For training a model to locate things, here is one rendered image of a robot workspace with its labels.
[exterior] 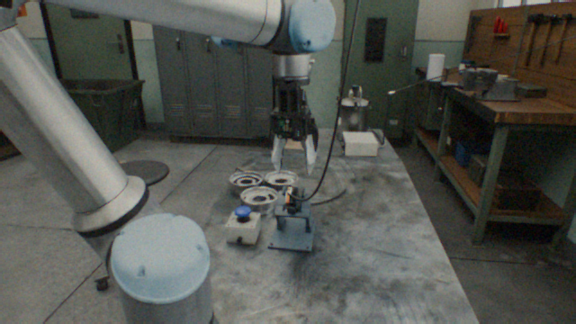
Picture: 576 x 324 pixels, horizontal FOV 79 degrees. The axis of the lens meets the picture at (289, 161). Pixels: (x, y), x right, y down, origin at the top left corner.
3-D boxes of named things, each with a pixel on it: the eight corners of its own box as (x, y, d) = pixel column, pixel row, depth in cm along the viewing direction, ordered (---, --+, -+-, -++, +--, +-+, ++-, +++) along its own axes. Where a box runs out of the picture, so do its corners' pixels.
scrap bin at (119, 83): (26, 156, 364) (6, 88, 338) (76, 135, 433) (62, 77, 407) (120, 160, 352) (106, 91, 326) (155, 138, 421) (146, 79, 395)
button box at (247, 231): (233, 227, 90) (232, 210, 88) (261, 229, 89) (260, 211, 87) (224, 245, 82) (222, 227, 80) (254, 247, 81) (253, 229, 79)
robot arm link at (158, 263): (142, 369, 42) (122, 278, 37) (112, 303, 52) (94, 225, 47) (229, 319, 49) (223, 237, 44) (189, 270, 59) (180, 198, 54)
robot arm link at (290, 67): (275, 52, 71) (316, 52, 69) (276, 76, 72) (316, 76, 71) (267, 55, 64) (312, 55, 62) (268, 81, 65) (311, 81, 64)
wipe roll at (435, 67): (423, 78, 289) (427, 53, 282) (438, 78, 288) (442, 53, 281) (427, 80, 279) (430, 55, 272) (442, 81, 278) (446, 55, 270)
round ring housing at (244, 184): (261, 197, 104) (261, 185, 103) (227, 197, 105) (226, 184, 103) (265, 183, 114) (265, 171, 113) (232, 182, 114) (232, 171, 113)
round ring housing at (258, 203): (237, 216, 94) (236, 202, 93) (246, 198, 104) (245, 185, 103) (274, 218, 93) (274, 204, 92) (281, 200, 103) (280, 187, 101)
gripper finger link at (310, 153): (305, 184, 72) (293, 142, 69) (309, 173, 78) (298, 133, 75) (319, 181, 71) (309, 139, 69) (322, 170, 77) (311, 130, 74)
